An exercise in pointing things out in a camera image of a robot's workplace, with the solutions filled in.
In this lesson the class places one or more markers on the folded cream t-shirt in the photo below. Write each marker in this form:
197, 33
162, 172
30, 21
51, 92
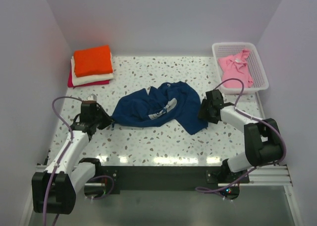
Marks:
84, 79

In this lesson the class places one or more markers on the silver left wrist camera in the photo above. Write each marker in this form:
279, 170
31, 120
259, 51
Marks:
91, 97

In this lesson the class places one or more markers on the white plastic mesh basket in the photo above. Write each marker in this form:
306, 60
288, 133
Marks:
255, 66

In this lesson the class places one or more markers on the pink polo shirt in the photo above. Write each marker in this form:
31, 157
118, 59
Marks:
236, 66

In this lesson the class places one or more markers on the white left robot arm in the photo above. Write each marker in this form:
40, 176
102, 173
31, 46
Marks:
54, 190

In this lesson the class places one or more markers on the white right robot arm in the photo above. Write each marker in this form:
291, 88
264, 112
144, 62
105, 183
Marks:
263, 144

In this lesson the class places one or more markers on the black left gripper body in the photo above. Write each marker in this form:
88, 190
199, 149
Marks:
94, 121

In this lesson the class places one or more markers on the folded magenta t-shirt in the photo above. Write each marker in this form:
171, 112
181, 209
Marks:
70, 82

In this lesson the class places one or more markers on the folded orange t-shirt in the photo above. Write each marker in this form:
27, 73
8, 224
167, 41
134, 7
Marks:
93, 61

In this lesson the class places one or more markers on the navy blue printed t-shirt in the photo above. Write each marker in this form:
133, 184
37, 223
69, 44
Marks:
160, 105

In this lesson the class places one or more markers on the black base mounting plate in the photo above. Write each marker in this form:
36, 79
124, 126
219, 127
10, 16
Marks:
164, 178

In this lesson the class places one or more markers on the aluminium extrusion rail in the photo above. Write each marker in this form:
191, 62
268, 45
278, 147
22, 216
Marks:
269, 176

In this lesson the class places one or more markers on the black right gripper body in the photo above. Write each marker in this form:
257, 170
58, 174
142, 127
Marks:
212, 120

